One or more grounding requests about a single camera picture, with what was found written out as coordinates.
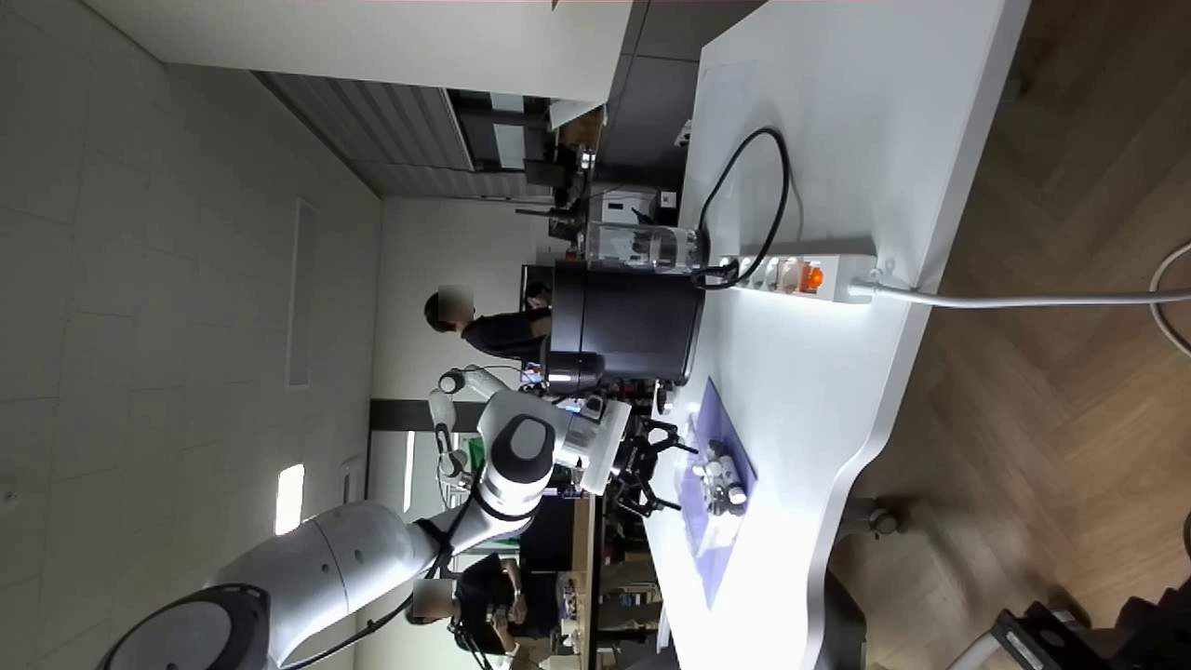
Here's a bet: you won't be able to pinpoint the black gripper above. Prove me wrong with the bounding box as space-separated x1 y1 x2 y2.
616 417 701 516

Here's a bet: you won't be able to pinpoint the clear plastic container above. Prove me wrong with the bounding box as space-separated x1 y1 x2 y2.
686 447 758 514

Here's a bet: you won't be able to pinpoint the purple mat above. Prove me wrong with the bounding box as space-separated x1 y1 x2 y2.
678 374 765 611

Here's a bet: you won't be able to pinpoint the black coffee machine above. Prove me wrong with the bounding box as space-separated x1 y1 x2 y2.
539 257 707 386

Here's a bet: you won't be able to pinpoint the person in black shirt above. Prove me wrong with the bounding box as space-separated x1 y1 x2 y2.
422 287 554 366

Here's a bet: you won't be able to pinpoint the seated person dark clothes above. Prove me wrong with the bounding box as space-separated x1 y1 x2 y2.
412 554 536 664

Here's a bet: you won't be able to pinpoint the white power strip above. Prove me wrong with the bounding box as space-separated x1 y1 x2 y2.
736 234 877 305

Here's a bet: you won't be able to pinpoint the black chair base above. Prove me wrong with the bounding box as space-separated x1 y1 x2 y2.
978 581 1191 670

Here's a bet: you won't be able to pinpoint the white robot arm with ring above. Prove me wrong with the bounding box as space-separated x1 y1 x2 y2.
432 366 499 402

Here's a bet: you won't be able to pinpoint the thin black cable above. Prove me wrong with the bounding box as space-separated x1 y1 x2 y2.
688 123 796 294

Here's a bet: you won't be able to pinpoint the white power strip cable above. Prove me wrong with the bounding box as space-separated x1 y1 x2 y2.
846 238 1191 366

